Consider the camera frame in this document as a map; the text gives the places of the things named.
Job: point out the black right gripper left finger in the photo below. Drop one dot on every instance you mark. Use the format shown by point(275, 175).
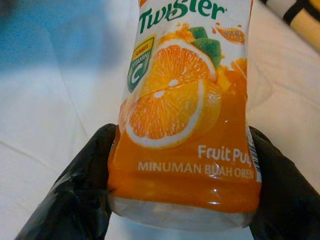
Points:
point(75, 195)

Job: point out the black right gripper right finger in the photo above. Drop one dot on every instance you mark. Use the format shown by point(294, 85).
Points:
point(287, 205)

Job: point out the orange juice plastic bottle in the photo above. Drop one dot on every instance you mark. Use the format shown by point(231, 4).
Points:
point(175, 112)

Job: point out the yellow egg cartoon blanket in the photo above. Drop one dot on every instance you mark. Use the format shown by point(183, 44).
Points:
point(305, 22)

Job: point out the white quilted mattress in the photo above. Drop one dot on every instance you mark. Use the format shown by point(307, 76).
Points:
point(282, 87)

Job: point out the blurry blue object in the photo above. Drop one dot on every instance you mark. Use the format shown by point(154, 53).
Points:
point(37, 32)

